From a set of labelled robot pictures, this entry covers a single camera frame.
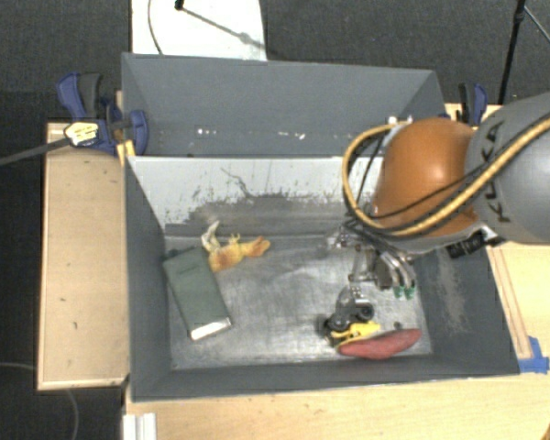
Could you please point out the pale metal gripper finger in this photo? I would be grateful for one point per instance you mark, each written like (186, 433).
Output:
(363, 304)
(344, 312)

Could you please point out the grey metal bin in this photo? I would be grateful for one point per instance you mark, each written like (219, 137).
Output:
(266, 103)

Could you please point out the red flat oval toy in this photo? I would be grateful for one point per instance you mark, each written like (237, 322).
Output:
(385, 344)

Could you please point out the yellow and black small tool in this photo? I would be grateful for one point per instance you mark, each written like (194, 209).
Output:
(355, 332)

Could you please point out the pale wood board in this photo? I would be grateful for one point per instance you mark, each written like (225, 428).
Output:
(82, 264)

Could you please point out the yellow and orange toy animal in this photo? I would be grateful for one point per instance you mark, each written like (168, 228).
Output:
(231, 252)

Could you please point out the dark green flat block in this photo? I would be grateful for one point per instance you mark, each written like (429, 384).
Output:
(197, 291)

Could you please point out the black cylinder on white bracket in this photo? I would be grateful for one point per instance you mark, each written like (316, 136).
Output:
(465, 245)

